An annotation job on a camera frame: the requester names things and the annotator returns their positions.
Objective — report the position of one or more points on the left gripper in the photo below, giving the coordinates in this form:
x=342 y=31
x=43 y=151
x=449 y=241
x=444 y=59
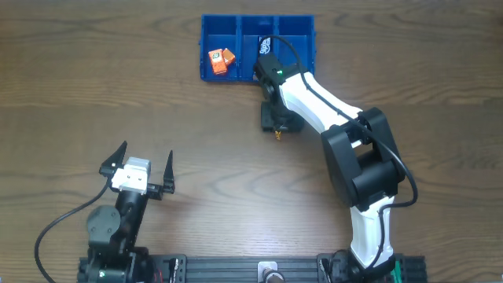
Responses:
x=157 y=191

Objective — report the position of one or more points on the orange candy box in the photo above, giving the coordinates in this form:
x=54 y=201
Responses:
x=217 y=65
x=230 y=57

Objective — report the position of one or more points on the gold candy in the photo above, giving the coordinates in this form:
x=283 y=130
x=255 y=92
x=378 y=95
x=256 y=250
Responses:
x=278 y=136

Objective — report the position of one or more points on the blue candy pack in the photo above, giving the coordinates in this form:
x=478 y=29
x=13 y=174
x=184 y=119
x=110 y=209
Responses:
x=264 y=46

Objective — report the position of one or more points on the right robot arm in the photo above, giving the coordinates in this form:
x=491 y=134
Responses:
x=314 y=98

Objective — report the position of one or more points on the blue tray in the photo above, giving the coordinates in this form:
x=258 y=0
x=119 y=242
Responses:
x=220 y=29

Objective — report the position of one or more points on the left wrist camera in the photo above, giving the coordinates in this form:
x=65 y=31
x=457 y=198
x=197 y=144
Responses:
x=131 y=175

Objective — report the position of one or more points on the mounting rail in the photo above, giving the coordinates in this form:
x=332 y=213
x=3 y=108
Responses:
x=228 y=269

